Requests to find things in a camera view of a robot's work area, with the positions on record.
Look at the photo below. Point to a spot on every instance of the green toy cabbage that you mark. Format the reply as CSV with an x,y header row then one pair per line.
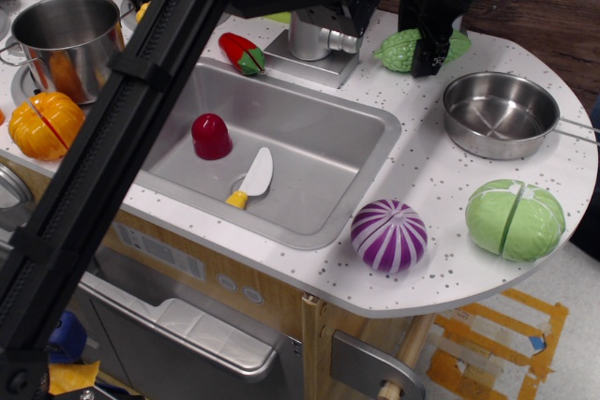
x,y
515,220

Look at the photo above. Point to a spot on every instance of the silver toy faucet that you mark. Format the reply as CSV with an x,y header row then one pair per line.
x,y
314,53

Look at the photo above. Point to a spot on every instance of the tall steel pot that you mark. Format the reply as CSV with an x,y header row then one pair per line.
x,y
67,45

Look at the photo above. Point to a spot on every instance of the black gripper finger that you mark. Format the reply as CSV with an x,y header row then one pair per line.
x,y
430,52

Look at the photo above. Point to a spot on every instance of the small steel pan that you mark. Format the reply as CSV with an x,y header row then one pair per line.
x,y
498,115

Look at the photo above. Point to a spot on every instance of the grey toy sink basin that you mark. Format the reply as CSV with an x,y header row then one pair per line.
x,y
326,150

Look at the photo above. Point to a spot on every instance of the red toy chili pepper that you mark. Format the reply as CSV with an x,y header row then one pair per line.
x,y
243,54

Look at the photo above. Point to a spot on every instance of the white yellow toy knife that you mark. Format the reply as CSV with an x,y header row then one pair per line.
x,y
256,181

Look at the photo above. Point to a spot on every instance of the yellow toy bell pepper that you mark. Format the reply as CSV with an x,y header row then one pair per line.
x,y
141,11

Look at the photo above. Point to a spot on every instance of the green bumpy toy squash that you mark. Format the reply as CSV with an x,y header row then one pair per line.
x,y
398,50

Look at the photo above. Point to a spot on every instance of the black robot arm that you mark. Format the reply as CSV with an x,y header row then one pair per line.
x,y
49,254

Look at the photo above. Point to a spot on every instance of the purple striped toy onion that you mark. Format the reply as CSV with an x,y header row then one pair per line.
x,y
389,236

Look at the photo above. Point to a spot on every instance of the grey toy dishwasher door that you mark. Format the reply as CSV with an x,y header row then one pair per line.
x,y
165,340

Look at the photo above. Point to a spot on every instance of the orange toy pumpkin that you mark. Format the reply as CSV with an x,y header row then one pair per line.
x,y
45,126

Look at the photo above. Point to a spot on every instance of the red toy tomato half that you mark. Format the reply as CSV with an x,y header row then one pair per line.
x,y
210,137

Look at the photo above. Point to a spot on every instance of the blue clamp tool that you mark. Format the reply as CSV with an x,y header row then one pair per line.
x,y
67,340

